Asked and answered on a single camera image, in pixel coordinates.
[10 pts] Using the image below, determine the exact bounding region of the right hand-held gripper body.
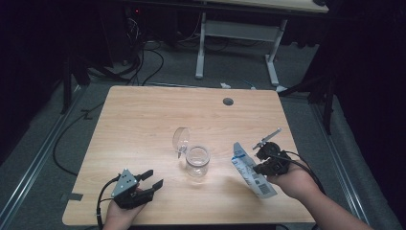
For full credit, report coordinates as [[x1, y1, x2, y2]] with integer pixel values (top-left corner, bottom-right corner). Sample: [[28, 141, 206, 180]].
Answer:
[[253, 127, 291, 176]]

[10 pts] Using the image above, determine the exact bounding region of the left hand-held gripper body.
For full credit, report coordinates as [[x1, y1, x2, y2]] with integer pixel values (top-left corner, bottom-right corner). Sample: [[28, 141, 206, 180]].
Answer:
[[110, 168, 152, 210]]

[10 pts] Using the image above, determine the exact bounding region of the white and blue pouch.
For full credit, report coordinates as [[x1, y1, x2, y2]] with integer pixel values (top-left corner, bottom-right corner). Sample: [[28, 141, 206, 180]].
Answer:
[[231, 141, 278, 199]]

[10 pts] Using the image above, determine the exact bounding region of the clear glass jar with lid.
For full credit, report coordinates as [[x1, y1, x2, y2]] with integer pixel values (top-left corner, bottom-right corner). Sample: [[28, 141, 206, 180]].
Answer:
[[171, 126, 212, 178]]

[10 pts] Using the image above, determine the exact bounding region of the person's left hand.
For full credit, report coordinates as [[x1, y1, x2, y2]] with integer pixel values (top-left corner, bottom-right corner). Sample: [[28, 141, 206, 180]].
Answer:
[[102, 200, 147, 230]]

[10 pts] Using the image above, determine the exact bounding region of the person's right hand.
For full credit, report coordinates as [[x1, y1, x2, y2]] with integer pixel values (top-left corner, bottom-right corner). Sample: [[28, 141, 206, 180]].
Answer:
[[267, 169, 320, 202]]

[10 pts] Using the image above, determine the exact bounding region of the grey tape strip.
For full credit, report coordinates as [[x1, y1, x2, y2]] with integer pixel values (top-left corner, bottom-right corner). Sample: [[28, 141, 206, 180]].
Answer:
[[60, 192, 84, 203]]

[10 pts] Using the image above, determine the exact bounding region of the black metal stand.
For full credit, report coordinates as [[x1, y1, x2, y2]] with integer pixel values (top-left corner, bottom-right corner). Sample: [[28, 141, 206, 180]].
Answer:
[[281, 73, 336, 135], [60, 57, 92, 115]]

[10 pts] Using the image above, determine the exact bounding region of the desk with white metal legs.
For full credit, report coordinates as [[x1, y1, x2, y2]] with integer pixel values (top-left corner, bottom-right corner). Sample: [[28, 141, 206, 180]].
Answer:
[[194, 0, 329, 88]]

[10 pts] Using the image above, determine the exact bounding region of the right hand-held gripper black cable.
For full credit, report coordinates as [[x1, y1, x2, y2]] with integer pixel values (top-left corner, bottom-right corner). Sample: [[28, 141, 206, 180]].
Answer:
[[264, 150, 327, 196]]

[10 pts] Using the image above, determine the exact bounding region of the hand-held gripper black cable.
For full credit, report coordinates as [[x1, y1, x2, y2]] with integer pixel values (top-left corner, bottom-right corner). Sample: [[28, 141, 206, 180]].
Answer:
[[264, 150, 327, 196], [96, 174, 122, 229]]

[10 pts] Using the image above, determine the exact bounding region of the left hand-held gripper black cable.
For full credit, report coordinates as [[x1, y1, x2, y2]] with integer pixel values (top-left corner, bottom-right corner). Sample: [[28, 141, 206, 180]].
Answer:
[[96, 174, 122, 229]]

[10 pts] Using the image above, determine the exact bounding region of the metal floor rail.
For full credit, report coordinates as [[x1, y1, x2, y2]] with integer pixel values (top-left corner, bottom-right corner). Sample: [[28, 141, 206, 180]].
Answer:
[[0, 85, 84, 224], [310, 102, 372, 230]]

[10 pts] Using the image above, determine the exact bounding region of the long black floor cable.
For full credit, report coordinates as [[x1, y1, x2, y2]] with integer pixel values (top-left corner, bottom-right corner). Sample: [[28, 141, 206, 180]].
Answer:
[[52, 102, 106, 176]]

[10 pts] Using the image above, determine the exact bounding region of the bundle of black cables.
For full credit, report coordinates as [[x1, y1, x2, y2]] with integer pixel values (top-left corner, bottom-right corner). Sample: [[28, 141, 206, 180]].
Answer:
[[121, 9, 166, 87]]

